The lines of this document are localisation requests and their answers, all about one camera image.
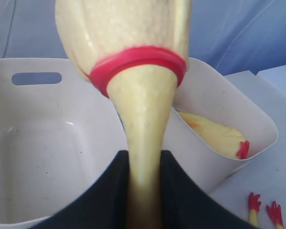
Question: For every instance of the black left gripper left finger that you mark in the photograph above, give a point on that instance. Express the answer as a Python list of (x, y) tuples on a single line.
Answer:
[(102, 206)]

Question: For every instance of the cream bin with X mark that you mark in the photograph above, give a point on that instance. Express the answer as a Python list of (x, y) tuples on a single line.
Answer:
[(204, 91)]

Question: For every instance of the headless yellow chicken body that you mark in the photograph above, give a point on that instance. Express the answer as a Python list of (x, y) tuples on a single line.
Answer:
[(225, 140)]

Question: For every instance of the cream bin with O mark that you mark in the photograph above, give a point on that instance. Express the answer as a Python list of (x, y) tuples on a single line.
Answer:
[(57, 135)]

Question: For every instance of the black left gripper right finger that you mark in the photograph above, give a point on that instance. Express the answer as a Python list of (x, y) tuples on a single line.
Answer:
[(186, 206)]

